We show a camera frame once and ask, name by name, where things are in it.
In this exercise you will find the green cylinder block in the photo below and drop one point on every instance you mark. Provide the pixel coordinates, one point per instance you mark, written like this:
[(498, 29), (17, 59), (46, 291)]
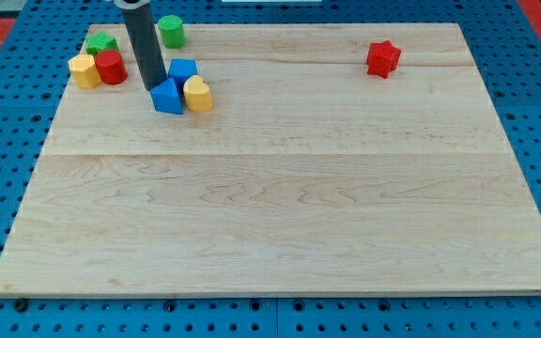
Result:
[(172, 31)]

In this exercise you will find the wooden board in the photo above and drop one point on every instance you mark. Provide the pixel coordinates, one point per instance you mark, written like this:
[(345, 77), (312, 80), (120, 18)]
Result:
[(307, 178)]

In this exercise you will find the red star block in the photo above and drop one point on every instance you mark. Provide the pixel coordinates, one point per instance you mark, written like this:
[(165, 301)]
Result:
[(382, 58)]

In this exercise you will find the yellow heart block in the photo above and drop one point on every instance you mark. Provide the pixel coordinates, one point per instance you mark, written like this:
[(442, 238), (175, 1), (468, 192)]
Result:
[(197, 94)]

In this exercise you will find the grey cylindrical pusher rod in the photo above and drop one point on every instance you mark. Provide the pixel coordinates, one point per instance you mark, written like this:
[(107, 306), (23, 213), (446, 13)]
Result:
[(144, 41)]

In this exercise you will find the blue cube block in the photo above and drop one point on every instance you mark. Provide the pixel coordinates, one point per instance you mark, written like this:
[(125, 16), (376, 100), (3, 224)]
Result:
[(180, 70)]

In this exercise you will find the yellow hexagon block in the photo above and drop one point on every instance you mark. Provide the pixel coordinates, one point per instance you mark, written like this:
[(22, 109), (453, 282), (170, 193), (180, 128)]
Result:
[(84, 71)]

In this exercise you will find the red cylinder block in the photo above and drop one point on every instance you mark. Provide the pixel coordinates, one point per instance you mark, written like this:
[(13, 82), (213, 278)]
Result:
[(111, 67)]

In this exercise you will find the blue triangle block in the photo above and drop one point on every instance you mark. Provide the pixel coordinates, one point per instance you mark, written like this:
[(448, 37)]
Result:
[(166, 99)]

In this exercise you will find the green star block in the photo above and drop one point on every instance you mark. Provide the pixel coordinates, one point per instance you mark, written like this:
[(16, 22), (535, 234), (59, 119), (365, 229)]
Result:
[(100, 42)]

